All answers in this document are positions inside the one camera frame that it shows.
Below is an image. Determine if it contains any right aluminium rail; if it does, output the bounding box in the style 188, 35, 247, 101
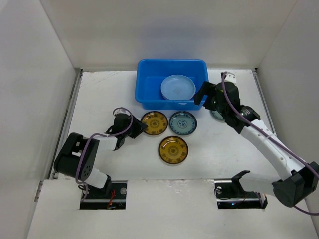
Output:
252, 68, 277, 136

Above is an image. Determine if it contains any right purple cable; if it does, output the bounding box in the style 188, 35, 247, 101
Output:
221, 72, 319, 215

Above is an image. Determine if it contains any blue white plate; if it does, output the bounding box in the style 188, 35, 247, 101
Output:
210, 111, 224, 121
168, 111, 197, 136

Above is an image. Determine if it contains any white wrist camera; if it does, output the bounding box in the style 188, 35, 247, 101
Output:
221, 72, 236, 85
112, 107, 129, 116

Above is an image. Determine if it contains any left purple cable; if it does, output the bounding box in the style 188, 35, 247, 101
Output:
74, 107, 134, 202

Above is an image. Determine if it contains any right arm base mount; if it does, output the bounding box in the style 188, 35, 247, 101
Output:
213, 179, 268, 210

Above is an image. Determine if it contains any blue white plate right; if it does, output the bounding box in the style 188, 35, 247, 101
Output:
210, 111, 224, 121

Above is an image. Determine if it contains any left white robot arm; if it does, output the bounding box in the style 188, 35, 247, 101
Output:
53, 113, 148, 197

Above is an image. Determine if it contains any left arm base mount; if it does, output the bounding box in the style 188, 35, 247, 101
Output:
79, 181, 128, 210

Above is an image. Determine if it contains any blue plastic bin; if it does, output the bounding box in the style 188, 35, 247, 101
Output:
135, 59, 208, 111

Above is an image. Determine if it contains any purple cable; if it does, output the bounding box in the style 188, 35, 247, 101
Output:
221, 72, 319, 215
74, 107, 134, 202

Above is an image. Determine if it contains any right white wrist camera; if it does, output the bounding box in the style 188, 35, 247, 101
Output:
221, 72, 236, 85

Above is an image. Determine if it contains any light blue plastic plate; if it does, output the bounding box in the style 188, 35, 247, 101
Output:
160, 75, 196, 100

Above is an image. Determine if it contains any yellow patterned plate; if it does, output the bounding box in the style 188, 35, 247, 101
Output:
141, 111, 168, 136
158, 136, 189, 165

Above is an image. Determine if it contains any left aluminium rail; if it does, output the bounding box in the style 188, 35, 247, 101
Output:
46, 68, 83, 179

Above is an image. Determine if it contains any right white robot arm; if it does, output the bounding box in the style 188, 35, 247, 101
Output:
194, 81, 319, 208

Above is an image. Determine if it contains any aluminium rail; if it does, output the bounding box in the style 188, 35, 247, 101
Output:
252, 68, 277, 136
46, 68, 83, 179

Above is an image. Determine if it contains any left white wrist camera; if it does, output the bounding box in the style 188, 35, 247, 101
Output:
112, 107, 129, 116

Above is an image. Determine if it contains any blue white plate centre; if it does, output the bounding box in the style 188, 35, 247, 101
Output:
168, 111, 197, 136

